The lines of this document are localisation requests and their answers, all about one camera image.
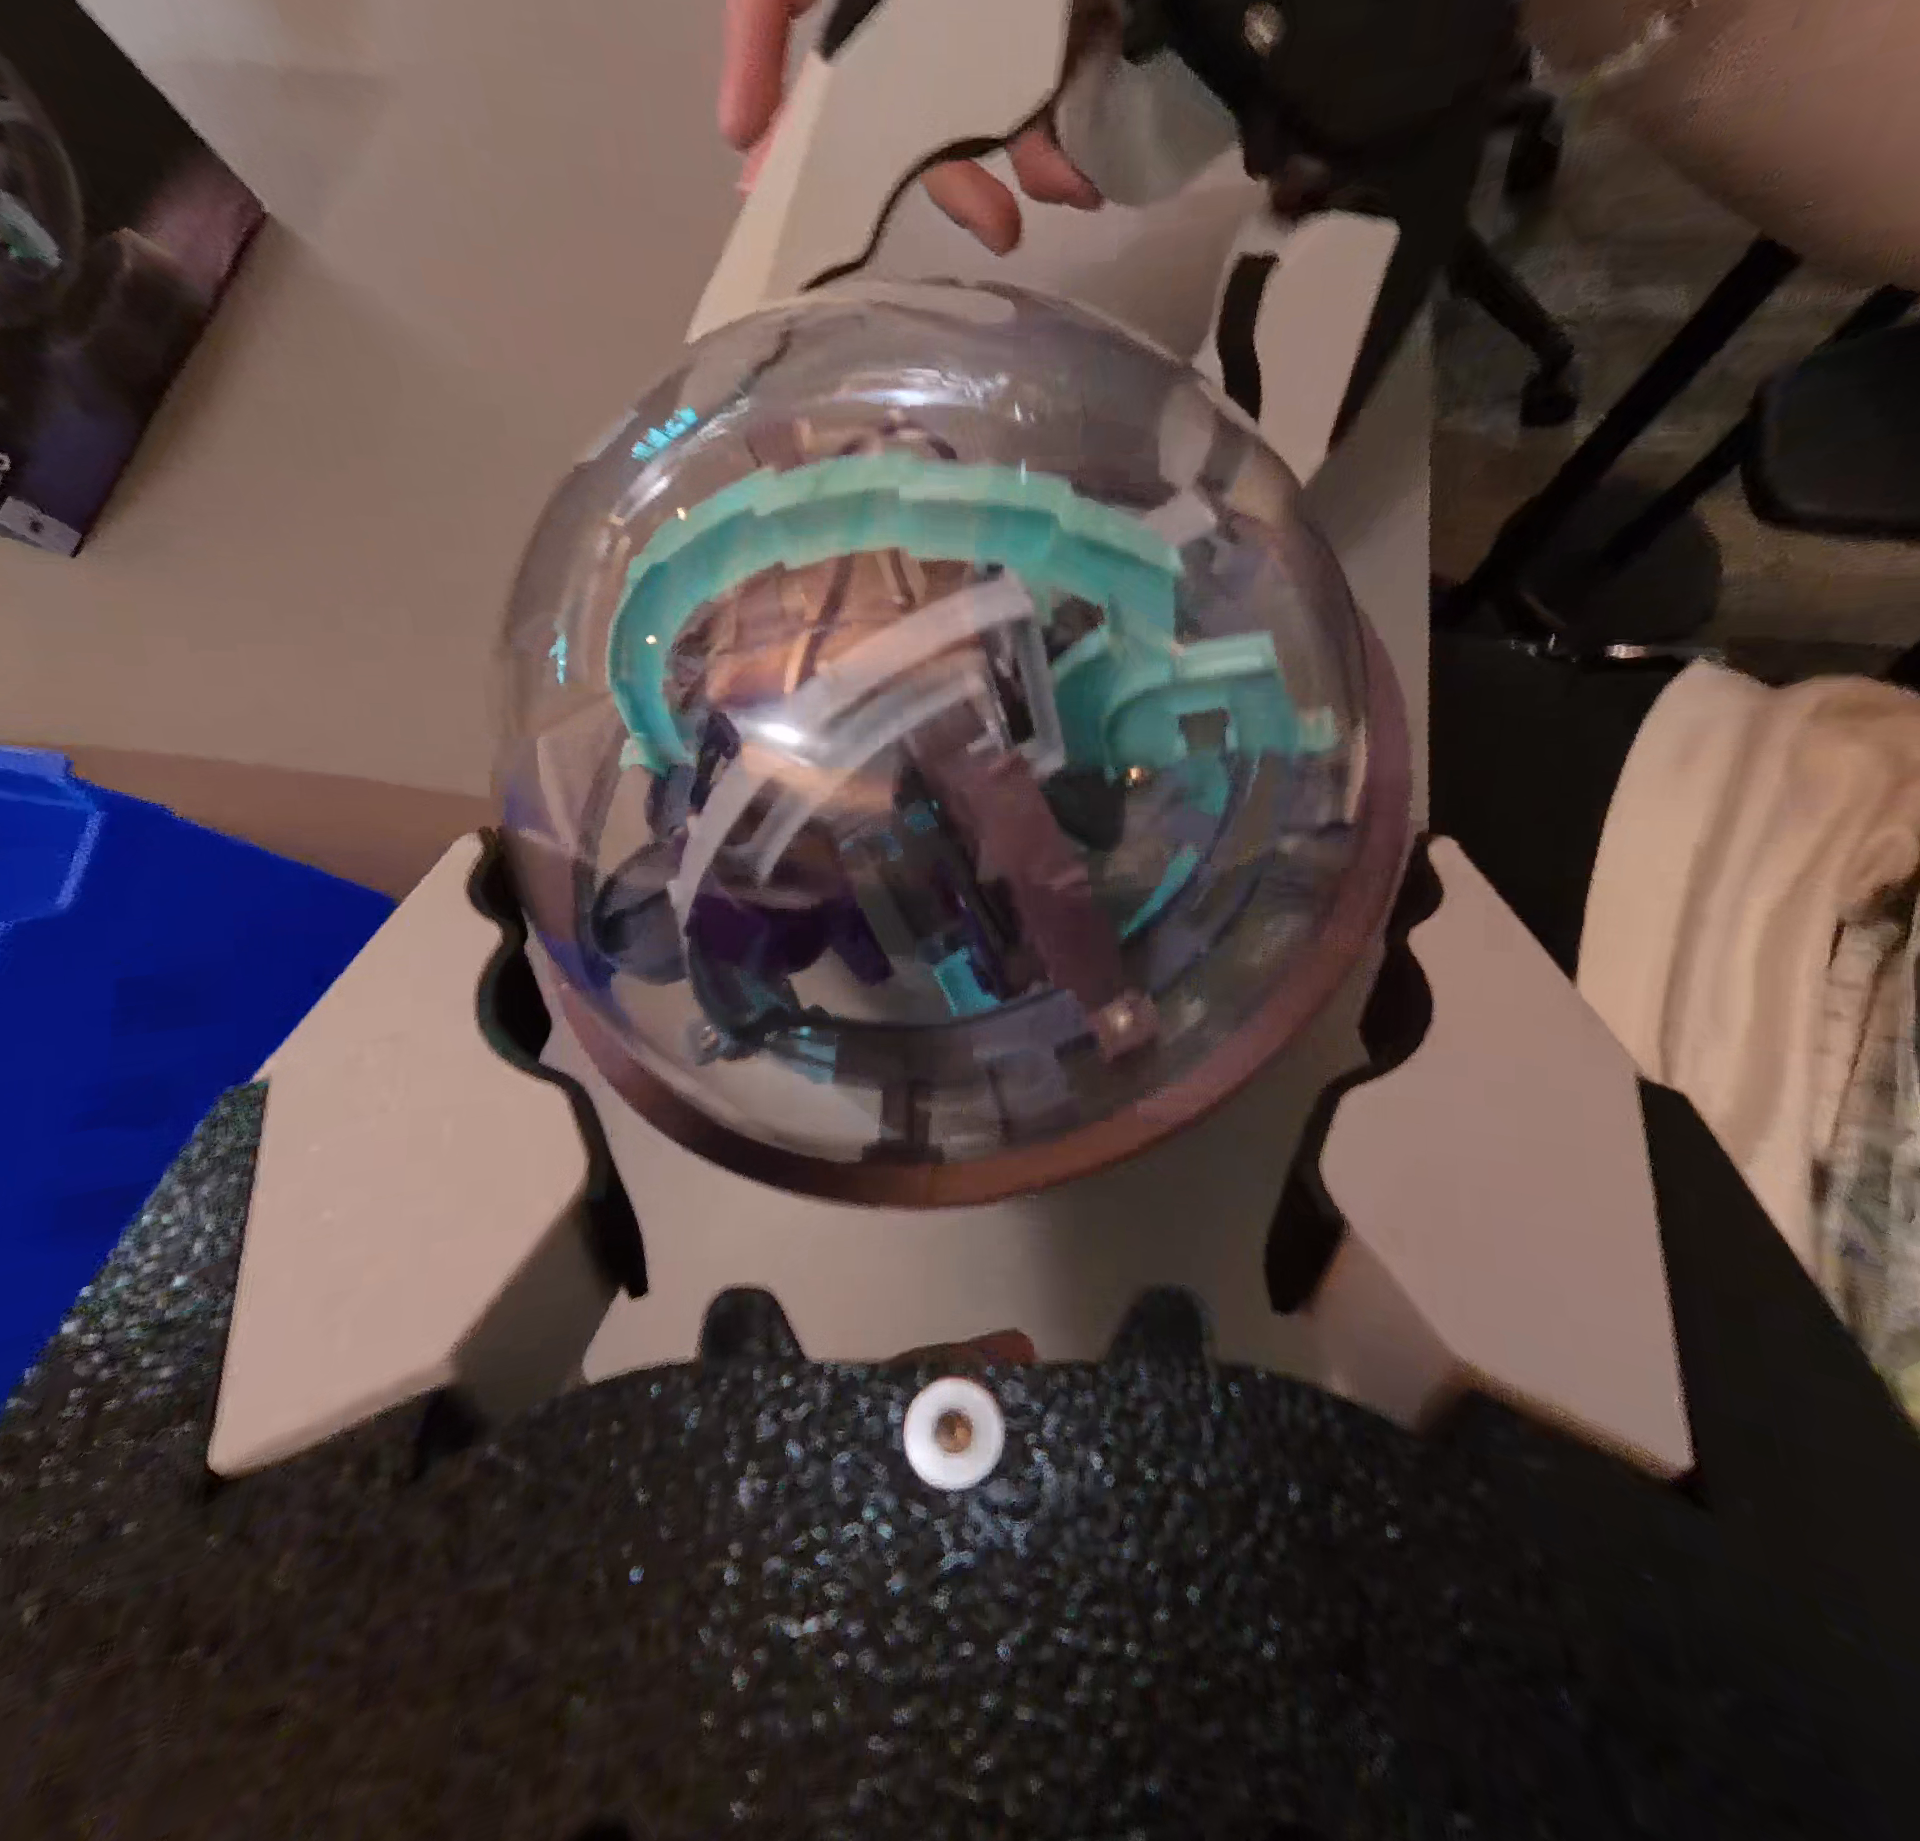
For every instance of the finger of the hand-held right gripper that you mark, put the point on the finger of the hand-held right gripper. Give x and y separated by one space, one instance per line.
1322 310
930 58

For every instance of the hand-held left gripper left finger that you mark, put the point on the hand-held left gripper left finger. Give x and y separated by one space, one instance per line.
391 1167

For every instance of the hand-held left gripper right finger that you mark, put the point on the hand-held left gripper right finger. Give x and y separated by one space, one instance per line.
1506 1180

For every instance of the clear plastic maze ball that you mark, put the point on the clear plastic maze ball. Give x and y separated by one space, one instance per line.
962 747

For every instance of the dark maze ball box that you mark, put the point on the dark maze ball box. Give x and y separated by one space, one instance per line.
104 297

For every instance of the person's right hand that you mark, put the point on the person's right hand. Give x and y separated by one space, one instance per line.
781 11

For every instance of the person's left hand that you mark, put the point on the person's left hand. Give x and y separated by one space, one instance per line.
962 1349

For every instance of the blue plastic bin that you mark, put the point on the blue plastic bin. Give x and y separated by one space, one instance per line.
152 1002

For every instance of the patterned cloth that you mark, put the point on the patterned cloth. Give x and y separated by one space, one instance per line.
1876 1167

